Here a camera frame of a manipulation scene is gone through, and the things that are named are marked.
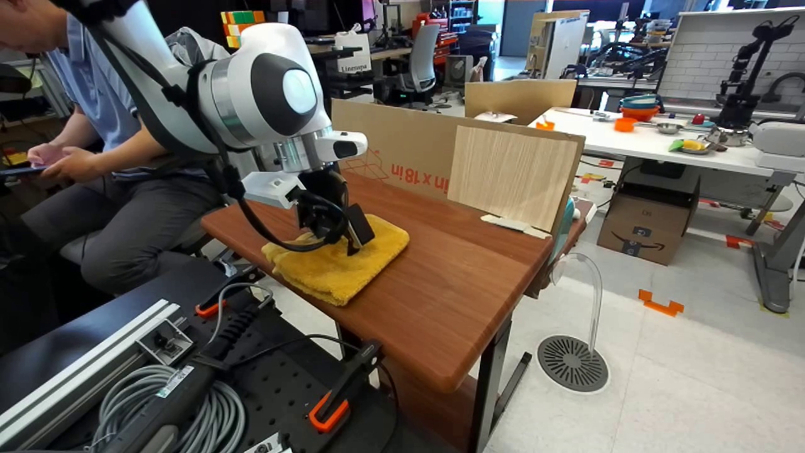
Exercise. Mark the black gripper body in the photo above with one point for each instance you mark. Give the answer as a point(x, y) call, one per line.
point(324, 204)

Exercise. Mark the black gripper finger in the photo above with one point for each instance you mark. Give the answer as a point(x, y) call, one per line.
point(360, 227)
point(353, 245)

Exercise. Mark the yellow towel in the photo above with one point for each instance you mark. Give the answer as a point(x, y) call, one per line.
point(330, 274)

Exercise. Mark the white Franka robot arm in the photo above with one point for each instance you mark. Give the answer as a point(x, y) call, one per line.
point(257, 114)

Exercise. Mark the black small robot arm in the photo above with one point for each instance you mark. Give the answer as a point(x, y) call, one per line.
point(738, 89)

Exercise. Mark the large cardboard box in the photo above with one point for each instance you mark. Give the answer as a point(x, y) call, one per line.
point(407, 146)

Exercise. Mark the orange black clamp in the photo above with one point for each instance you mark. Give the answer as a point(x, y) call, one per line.
point(333, 409)
point(217, 304)

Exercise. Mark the light wooden board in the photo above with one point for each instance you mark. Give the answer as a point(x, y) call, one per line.
point(516, 174)

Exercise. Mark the grey office chair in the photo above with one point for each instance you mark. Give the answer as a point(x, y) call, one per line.
point(422, 71)

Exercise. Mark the seated person in blue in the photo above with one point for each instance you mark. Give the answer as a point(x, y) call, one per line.
point(124, 190)

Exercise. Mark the small cardboard box on floor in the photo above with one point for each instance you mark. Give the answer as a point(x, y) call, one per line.
point(650, 217)

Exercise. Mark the white side table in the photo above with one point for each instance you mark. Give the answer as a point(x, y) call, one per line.
point(741, 174)

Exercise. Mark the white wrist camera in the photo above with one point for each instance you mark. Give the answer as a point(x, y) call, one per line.
point(343, 144)

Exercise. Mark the silver aluminium rail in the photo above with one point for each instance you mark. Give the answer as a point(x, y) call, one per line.
point(47, 412)

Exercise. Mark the orange bracket on floor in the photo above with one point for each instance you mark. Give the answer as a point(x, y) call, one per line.
point(665, 308)

